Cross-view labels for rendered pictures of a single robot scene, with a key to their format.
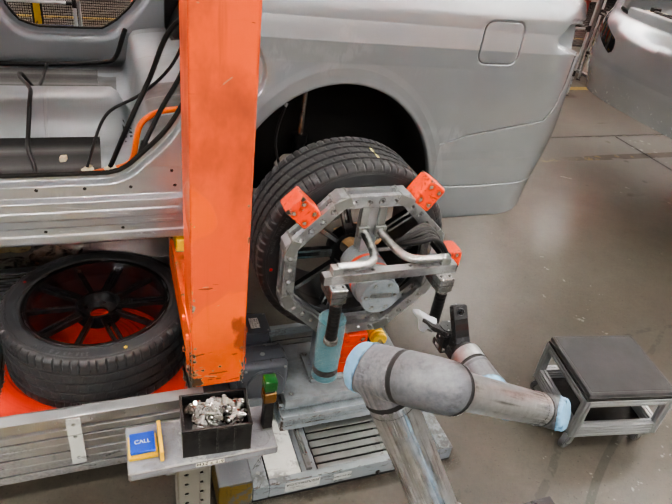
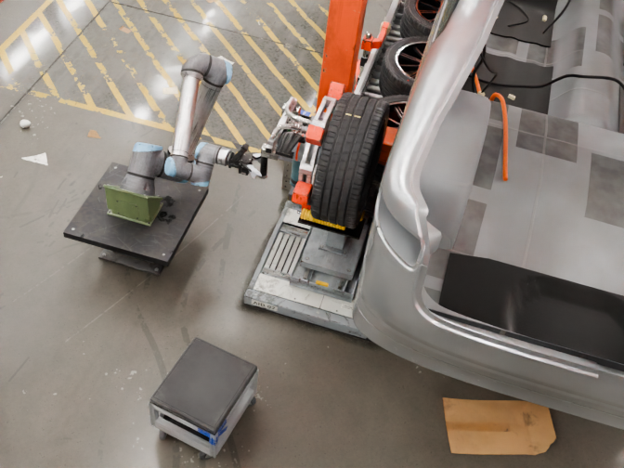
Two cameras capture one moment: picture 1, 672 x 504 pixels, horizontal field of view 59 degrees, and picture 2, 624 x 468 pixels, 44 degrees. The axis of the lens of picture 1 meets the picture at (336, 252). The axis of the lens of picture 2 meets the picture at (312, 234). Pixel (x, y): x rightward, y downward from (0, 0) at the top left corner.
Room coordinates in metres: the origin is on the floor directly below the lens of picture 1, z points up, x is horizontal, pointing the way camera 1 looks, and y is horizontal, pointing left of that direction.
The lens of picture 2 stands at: (3.27, -2.53, 3.42)
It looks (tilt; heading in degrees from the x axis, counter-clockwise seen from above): 47 degrees down; 123
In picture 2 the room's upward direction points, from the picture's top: 8 degrees clockwise
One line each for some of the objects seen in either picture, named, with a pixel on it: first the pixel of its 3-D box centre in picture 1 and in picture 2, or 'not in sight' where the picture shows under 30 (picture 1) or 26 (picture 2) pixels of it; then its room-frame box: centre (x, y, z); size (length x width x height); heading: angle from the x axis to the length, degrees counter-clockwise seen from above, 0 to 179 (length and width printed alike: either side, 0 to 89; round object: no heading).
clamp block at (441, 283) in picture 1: (439, 277); (270, 151); (1.51, -0.32, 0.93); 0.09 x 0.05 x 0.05; 23
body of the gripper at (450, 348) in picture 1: (453, 341); (240, 162); (1.37, -0.38, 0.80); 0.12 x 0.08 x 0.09; 23
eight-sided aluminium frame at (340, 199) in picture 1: (360, 264); (318, 152); (1.63, -0.09, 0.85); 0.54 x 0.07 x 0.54; 113
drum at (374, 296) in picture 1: (368, 276); (305, 149); (1.56, -0.11, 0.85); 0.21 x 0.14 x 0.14; 23
